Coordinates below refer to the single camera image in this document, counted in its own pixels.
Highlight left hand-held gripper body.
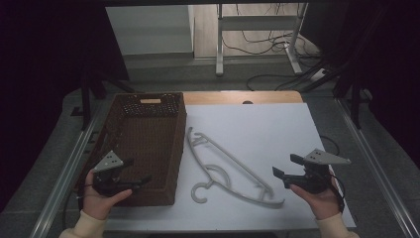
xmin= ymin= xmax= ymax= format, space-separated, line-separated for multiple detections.
xmin=91 ymin=150 xmax=134 ymax=198

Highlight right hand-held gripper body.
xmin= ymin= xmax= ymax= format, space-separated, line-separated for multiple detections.
xmin=282 ymin=148 xmax=353 ymax=195

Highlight brown woven basket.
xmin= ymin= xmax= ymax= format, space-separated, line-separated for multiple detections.
xmin=76 ymin=91 xmax=188 ymax=207

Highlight grey plastic clothes hanger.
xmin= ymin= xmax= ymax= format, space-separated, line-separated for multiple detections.
xmin=186 ymin=126 xmax=286 ymax=210

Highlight person's right hand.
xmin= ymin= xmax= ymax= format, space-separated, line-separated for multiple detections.
xmin=289 ymin=182 xmax=342 ymax=221

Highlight person's left hand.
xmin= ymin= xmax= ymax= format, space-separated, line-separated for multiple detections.
xmin=81 ymin=169 xmax=134 ymax=221

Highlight white table mat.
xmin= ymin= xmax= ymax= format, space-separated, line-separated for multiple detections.
xmin=104 ymin=102 xmax=358 ymax=231

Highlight black metal stand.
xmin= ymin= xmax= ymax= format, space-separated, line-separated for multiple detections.
xmin=69 ymin=63 xmax=137 ymax=131
xmin=332 ymin=63 xmax=375 ymax=130

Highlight white power strip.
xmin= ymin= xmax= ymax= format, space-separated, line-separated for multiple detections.
xmin=309 ymin=66 xmax=329 ymax=82

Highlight white cabinet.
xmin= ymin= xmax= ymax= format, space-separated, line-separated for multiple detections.
xmin=105 ymin=4 xmax=196 ymax=57

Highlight thin black table cable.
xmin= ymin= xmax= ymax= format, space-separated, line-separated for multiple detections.
xmin=319 ymin=134 xmax=341 ymax=157

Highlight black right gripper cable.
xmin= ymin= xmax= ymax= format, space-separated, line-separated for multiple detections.
xmin=325 ymin=172 xmax=347 ymax=214

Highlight aluminium rail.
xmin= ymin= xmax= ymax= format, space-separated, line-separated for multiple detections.
xmin=336 ymin=98 xmax=420 ymax=238
xmin=29 ymin=108 xmax=104 ymax=238

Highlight black floor cables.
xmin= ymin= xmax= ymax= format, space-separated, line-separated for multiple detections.
xmin=220 ymin=3 xmax=335 ymax=92

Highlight white metal desk frame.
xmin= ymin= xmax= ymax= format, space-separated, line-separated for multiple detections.
xmin=215 ymin=3 xmax=309 ymax=77

